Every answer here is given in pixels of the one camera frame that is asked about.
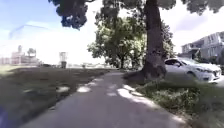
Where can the green leafy tree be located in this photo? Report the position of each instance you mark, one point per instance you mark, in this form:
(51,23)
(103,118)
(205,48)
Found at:
(116,43)

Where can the large thick-trunked tree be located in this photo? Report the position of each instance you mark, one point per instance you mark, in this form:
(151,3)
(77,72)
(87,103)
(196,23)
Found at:
(154,50)

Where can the grey house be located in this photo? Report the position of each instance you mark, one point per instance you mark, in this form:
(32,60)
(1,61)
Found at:
(210,45)

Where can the white car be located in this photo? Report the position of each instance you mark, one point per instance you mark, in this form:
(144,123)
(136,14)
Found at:
(196,68)

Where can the grass field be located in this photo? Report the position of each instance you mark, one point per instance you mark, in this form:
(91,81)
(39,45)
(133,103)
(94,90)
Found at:
(33,86)

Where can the grass verge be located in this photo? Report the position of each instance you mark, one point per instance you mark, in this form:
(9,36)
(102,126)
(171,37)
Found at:
(180,100)

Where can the distant tower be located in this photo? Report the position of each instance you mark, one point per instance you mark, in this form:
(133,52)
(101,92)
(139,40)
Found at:
(63,57)

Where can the grey asphalt path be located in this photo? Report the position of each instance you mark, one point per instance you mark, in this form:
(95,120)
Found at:
(103,106)

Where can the distant pale building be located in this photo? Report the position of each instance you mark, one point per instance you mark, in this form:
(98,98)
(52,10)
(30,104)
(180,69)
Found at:
(20,59)

